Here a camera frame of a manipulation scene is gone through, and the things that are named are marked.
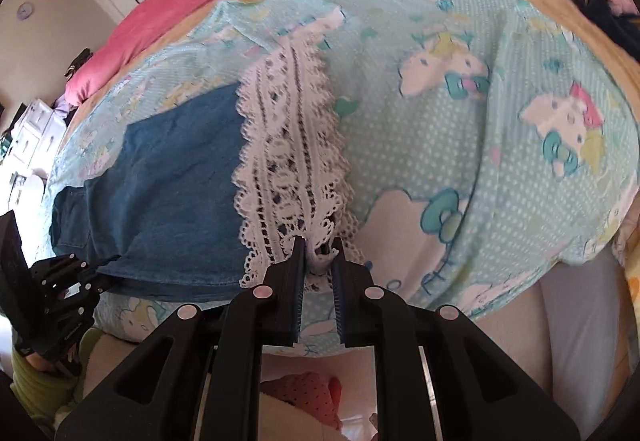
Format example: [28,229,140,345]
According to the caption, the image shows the pale lavender cloth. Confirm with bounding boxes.
[480,246,631,402]

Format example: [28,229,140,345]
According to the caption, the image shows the white drawer cabinet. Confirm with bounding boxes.
[10,98,71,172]

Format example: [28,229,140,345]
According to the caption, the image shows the blue denim jeans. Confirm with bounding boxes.
[50,38,363,299]

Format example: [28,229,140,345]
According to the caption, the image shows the pink dotted cloth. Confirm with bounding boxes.
[260,371,343,427]

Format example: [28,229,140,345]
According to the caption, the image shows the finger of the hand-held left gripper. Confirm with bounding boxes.
[30,252,123,289]
[42,277,113,322]

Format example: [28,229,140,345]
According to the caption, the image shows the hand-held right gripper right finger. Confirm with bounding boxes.
[331,236,582,441]

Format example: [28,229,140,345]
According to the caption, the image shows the dark navy cloth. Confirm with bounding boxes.
[575,0,640,52]

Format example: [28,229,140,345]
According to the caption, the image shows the light blue cartoon printed blanket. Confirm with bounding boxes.
[42,0,640,342]

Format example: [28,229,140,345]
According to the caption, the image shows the pink duvet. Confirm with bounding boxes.
[62,0,436,104]

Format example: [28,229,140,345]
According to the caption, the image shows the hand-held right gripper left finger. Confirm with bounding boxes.
[54,236,307,441]

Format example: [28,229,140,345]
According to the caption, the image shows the purple cloth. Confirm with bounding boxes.
[52,94,76,119]

